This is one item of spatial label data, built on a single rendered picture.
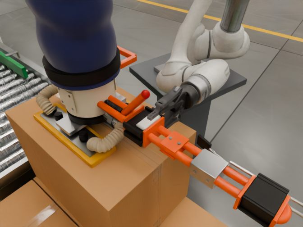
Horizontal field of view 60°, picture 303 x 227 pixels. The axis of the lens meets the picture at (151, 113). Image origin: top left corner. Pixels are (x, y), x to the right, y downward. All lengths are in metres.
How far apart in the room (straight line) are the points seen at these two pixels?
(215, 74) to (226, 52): 0.59
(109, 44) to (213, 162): 0.41
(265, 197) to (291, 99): 2.35
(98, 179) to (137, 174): 0.11
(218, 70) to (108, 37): 0.39
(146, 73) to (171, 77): 0.60
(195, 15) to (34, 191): 1.02
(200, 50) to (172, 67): 0.49
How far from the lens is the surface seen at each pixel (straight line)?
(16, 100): 1.92
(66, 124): 0.91
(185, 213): 1.20
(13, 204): 1.35
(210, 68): 0.91
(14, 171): 1.39
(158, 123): 0.71
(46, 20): 0.70
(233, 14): 1.35
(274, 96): 2.90
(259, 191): 0.62
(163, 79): 1.02
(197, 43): 1.45
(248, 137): 2.35
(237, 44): 1.46
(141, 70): 1.61
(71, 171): 0.83
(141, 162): 0.82
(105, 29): 0.73
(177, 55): 1.02
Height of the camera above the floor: 1.60
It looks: 41 degrees down
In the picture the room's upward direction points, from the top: straight up
